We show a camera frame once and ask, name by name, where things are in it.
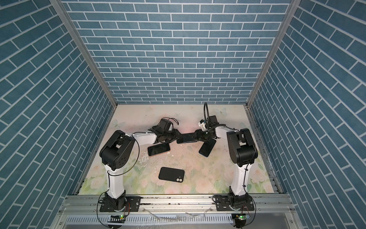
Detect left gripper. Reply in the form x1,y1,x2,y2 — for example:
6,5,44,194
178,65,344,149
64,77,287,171
162,128,184,143

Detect blue-edged black phone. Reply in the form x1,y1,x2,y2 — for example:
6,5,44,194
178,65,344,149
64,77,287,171
199,138,216,157

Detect pink phone case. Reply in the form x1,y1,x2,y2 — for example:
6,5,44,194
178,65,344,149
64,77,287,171
147,142,171,157

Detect black phone case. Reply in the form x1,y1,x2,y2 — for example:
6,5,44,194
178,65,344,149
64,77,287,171
176,133,199,144
158,167,185,183

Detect purple-edged black phone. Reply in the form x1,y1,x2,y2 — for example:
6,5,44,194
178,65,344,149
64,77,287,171
148,143,170,156

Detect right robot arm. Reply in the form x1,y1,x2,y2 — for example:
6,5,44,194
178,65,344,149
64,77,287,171
193,116,258,211

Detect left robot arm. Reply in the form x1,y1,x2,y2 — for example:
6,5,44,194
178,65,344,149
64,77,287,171
100,117,181,211

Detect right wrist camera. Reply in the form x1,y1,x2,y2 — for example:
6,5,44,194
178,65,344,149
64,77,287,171
198,119,207,131

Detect right camera black cable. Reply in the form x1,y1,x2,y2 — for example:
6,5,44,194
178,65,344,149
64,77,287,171
203,102,211,127

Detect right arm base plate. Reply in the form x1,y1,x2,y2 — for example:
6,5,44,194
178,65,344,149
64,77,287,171
212,194,255,211

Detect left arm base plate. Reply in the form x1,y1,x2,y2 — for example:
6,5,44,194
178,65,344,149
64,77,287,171
98,195,142,212

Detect white slotted cable duct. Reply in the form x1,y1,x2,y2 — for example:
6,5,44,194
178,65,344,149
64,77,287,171
65,214,233,226

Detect aluminium front rail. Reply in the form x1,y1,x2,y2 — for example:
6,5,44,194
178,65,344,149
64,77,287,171
59,193,294,215

